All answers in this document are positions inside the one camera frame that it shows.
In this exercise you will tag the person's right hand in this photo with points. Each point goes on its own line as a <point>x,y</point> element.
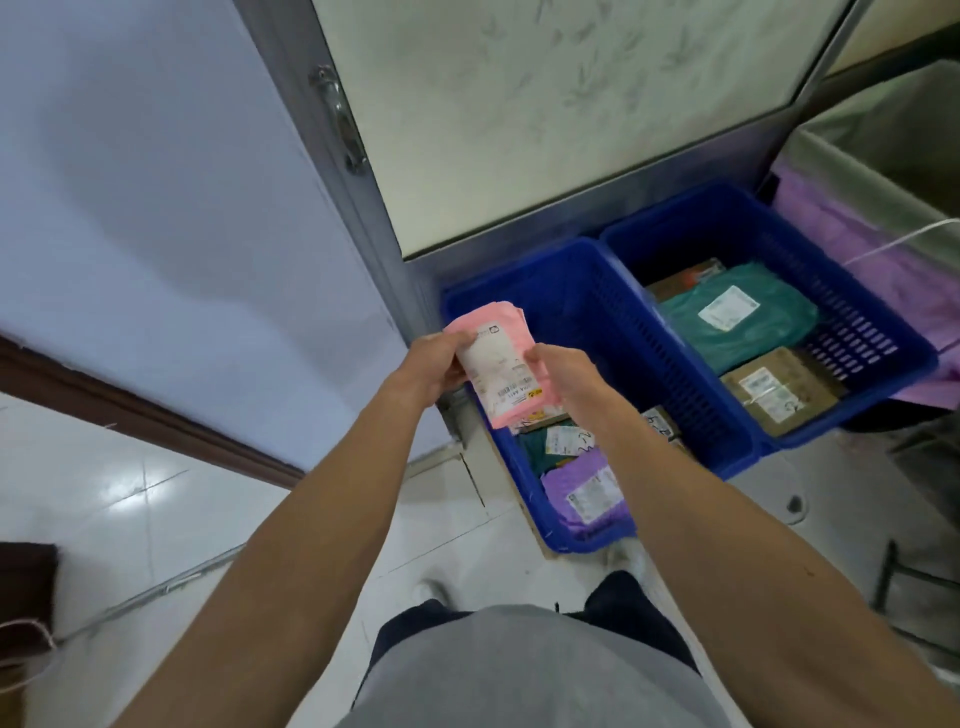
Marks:
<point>574,382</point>

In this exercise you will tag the person's left hand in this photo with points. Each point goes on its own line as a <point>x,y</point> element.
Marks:
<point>427,367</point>

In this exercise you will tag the person's left thumb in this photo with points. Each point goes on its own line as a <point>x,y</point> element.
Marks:
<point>459,341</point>

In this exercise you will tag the person's right thumb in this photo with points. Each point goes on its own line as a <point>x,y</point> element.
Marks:
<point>540,358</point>

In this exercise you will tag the pink mailer parcel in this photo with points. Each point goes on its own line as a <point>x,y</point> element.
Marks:
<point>502,367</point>

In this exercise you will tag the person's left forearm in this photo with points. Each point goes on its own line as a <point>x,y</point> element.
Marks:
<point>300,570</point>

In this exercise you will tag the person's right forearm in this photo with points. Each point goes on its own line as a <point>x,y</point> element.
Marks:
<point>750,585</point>

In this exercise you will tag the blue plastic basket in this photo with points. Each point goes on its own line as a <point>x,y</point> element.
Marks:
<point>862,315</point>
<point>600,315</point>

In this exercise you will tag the dark green mailer parcel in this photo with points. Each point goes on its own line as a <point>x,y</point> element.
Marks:
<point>534,450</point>

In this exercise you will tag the purple mailer parcel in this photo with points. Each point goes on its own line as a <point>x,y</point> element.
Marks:
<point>570,480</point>

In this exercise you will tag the small brown parcel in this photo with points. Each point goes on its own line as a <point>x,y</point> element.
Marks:
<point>661,424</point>

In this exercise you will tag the flat brown parcel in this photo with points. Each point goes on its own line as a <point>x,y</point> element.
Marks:
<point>679,283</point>

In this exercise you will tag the metal door with frosted glass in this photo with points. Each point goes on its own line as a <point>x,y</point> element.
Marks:
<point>525,112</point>

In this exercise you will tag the brown cardboard parcel with label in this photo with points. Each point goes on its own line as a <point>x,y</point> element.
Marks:
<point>810,375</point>

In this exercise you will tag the dark shorts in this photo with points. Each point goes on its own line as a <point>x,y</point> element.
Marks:
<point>637,615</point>

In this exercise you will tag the grey shirt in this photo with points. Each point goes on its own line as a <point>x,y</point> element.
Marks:
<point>532,667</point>

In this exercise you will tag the brown wooden baseboard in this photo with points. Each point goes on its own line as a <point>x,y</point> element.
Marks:
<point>150,424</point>

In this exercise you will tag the grey cart with purple liner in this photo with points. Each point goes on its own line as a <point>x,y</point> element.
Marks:
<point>877,187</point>

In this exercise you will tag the metal floor strip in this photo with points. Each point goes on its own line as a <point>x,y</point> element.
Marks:
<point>150,592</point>

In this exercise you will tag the black metal stand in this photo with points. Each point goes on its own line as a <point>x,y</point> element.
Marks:
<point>892,577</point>

